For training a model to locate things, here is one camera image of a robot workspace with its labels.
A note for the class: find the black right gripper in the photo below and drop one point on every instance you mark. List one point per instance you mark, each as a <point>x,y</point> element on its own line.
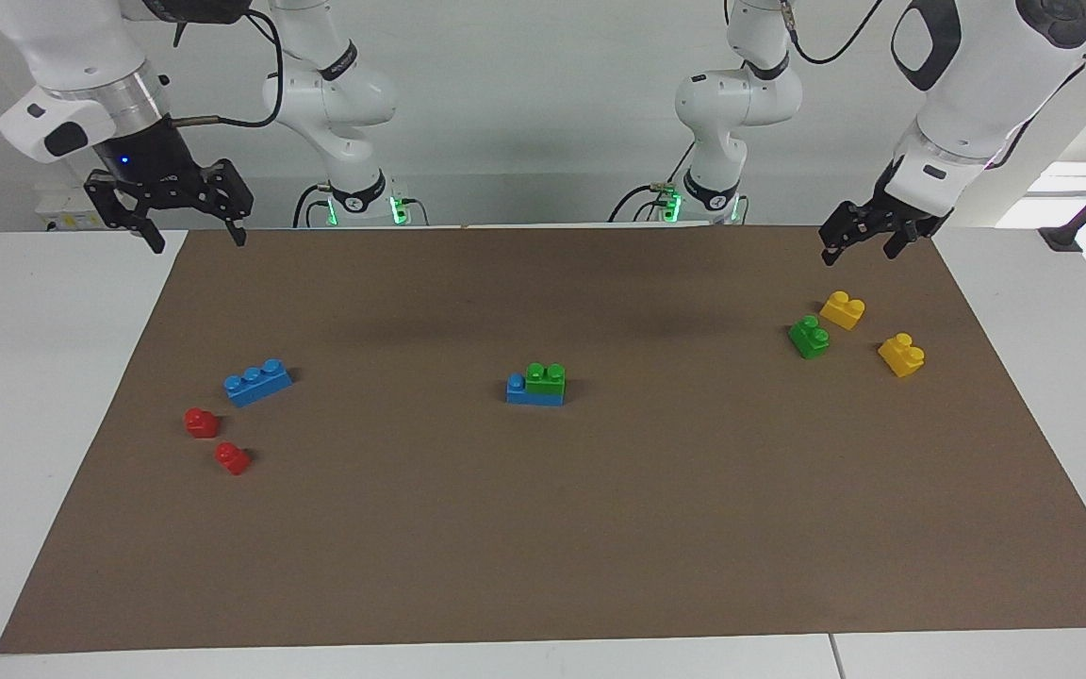
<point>147,165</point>

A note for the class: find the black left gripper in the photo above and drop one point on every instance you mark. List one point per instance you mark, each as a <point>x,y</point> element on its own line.
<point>911,219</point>

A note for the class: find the green two-stud toy brick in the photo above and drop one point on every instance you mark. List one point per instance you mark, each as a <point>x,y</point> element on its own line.
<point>546,379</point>
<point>809,338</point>

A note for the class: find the blue three-stud toy brick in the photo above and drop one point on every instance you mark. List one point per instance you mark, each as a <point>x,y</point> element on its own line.
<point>529,397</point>
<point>257,385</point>

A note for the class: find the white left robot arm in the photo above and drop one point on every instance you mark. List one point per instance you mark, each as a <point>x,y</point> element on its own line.
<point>986,75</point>

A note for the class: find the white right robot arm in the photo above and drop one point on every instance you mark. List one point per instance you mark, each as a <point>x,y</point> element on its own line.
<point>81,47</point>

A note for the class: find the yellow two-stud toy brick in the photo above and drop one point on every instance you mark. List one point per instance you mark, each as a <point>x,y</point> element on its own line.
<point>901,356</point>
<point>842,311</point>

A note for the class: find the white box with labels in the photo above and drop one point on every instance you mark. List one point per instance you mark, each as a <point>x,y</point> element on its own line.
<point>62,215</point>

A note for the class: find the red one-stud toy brick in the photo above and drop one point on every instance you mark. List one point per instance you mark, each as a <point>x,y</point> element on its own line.
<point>202,423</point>
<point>233,459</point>

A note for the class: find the brown table mat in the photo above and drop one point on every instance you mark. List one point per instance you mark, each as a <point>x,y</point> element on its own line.
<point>543,528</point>

